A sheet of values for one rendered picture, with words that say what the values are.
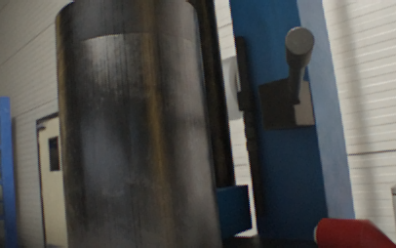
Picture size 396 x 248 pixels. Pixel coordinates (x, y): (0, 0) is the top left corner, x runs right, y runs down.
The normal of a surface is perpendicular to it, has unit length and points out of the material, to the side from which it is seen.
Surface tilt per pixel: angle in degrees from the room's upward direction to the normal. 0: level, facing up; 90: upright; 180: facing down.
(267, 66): 90
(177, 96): 90
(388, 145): 90
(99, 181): 90
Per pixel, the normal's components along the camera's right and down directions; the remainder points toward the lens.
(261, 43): -0.68, -0.02
